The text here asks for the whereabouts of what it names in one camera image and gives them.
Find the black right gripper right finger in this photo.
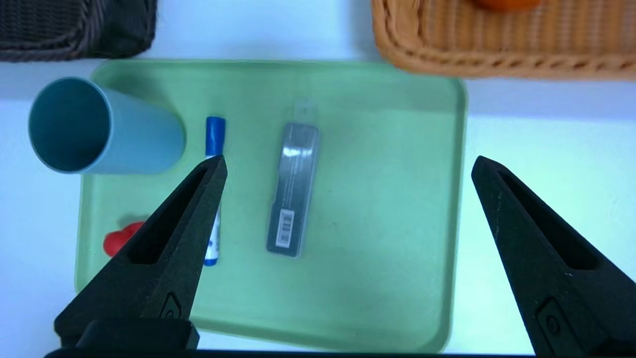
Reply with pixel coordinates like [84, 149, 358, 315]
[471, 156, 636, 358]

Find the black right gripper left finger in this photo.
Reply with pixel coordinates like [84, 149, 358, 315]
[54, 155, 228, 349]

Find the light blue plastic cup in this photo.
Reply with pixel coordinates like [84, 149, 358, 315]
[28, 77, 187, 176]

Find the clear grey pencil lead case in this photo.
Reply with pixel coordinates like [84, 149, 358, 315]
[266, 99, 319, 258]

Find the orange fruit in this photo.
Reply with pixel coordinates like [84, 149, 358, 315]
[472, 0, 542, 11]

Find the dark brown wicker basket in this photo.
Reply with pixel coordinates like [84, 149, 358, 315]
[0, 0, 157, 63]

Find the orange wicker basket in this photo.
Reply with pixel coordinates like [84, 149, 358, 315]
[370, 0, 636, 81]

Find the red rubber duck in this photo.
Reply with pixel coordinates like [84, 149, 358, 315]
[103, 221, 147, 258]

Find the white marker with blue cap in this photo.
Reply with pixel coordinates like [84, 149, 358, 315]
[203, 116, 227, 267]

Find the light green plastic tray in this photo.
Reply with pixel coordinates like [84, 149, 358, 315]
[75, 60, 468, 354]

